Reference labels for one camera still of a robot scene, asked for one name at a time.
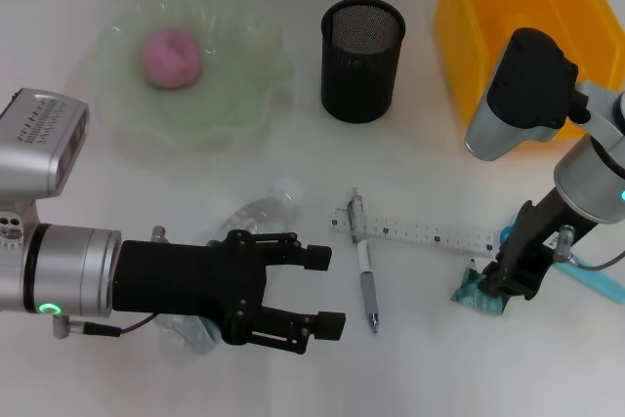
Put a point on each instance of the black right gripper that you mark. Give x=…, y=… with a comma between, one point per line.
x=547, y=236

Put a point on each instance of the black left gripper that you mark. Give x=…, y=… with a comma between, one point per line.
x=185, y=280

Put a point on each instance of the teal plastic wrapper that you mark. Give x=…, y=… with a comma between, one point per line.
x=469, y=295

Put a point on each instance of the light blue scissors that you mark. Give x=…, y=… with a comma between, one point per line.
x=595, y=282

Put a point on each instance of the clear green-label water bottle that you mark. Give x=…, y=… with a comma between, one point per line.
x=266, y=212

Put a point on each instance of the clear plastic ruler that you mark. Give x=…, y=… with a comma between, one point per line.
x=415, y=234

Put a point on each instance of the pink peach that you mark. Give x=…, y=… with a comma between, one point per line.
x=171, y=58

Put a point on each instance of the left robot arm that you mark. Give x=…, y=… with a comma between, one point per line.
x=73, y=270

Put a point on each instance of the white grey ballpoint pen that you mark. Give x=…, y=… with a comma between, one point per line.
x=363, y=261

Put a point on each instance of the black mesh pen holder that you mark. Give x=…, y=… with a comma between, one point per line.
x=359, y=90

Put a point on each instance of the green glass fruit plate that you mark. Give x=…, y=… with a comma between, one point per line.
x=234, y=95

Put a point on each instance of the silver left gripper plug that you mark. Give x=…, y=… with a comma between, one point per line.
x=158, y=235

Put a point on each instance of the yellow plastic bin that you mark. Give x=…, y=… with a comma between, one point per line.
x=469, y=21

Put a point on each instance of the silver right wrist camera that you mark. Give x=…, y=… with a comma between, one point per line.
x=527, y=85

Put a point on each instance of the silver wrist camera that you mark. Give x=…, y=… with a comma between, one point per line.
x=527, y=85
x=39, y=143

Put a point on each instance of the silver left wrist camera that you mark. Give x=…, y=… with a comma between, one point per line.
x=39, y=143

